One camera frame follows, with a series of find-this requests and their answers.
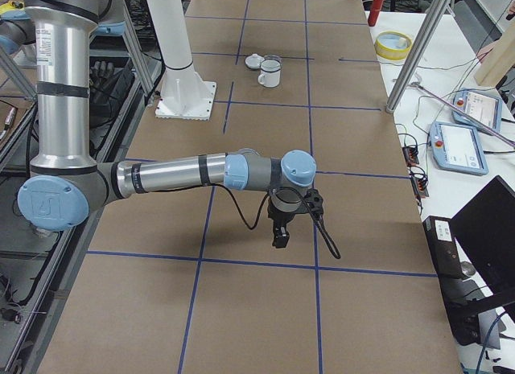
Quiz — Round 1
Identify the white enamel mug blue rim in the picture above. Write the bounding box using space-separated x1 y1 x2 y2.
257 61 282 88

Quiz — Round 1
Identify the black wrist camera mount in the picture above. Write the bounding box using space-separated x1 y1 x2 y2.
304 188 323 220

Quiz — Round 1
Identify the wooden block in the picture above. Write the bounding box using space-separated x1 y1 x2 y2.
474 23 515 87

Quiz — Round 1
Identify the white pedestal column base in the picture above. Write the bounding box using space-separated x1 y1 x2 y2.
146 0 216 121

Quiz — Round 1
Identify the yellow tape roll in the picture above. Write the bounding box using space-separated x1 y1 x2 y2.
374 31 413 60

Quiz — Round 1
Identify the near blue teach pendant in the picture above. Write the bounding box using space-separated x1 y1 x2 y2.
429 121 488 175

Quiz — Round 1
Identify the far blue teach pendant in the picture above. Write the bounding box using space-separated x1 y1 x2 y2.
453 88 502 132

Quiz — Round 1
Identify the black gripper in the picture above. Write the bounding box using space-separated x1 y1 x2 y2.
267 199 299 248

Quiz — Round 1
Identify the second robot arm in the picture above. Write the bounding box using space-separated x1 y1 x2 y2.
1 0 36 68

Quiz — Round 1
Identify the orange black connector block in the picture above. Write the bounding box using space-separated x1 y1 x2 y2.
402 146 419 166

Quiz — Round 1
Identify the red cylinder bottle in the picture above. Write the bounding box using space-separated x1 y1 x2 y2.
368 0 385 27

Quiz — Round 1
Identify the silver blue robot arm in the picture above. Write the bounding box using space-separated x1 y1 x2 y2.
17 0 323 248

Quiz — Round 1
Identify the black box unit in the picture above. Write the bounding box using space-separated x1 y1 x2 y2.
423 215 504 347

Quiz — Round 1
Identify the blue teach pendant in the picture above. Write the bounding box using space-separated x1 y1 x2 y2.
453 88 502 132
429 121 488 175

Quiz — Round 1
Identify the black laptop computer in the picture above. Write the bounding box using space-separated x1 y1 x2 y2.
450 175 514 293

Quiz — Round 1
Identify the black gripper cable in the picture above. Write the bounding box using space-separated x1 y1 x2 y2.
212 184 342 260

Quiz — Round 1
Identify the white mug lid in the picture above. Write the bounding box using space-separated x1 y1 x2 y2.
245 53 264 70

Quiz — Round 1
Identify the aluminium frame post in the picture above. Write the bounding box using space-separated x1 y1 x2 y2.
385 0 454 113

